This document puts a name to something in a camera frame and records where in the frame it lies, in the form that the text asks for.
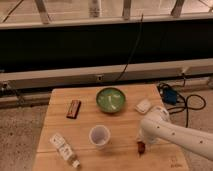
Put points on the small white bottle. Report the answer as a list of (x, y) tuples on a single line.
[(65, 150)]

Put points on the green bowl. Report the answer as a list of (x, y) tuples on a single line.
[(110, 100)]

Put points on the blue power adapter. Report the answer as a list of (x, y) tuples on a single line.
[(170, 96)]

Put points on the wooden board table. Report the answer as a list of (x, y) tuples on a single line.
[(121, 153)]

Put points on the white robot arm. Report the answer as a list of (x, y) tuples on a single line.
[(156, 124)]

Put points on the brown chocolate bar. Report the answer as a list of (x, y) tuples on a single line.
[(73, 109)]

